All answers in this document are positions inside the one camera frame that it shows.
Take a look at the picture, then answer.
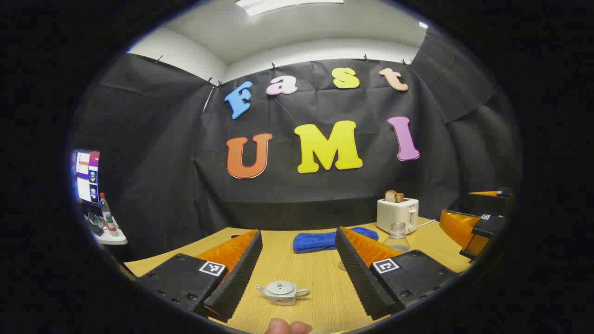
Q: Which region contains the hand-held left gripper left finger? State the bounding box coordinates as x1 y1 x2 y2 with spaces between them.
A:
137 229 263 323

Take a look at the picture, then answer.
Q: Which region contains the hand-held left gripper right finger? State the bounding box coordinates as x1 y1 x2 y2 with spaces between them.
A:
335 226 460 321

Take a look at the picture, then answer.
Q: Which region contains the white ceramic teacup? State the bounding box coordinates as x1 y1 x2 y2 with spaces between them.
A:
255 281 310 305

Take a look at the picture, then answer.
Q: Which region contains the green label water bottle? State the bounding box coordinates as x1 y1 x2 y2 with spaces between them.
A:
383 222 411 254

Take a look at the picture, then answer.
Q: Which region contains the red cap plastic bottle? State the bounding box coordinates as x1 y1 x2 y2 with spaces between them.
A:
99 193 119 237

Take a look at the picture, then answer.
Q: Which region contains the blue towel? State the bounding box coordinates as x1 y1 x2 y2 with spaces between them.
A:
292 227 379 254

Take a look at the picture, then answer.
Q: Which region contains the white toaster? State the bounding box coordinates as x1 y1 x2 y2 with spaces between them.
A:
376 197 420 234

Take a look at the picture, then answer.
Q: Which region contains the white side table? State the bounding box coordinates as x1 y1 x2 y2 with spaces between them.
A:
90 222 128 245

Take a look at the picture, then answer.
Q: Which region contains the computer monitor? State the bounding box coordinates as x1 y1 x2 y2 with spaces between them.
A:
73 149 101 205

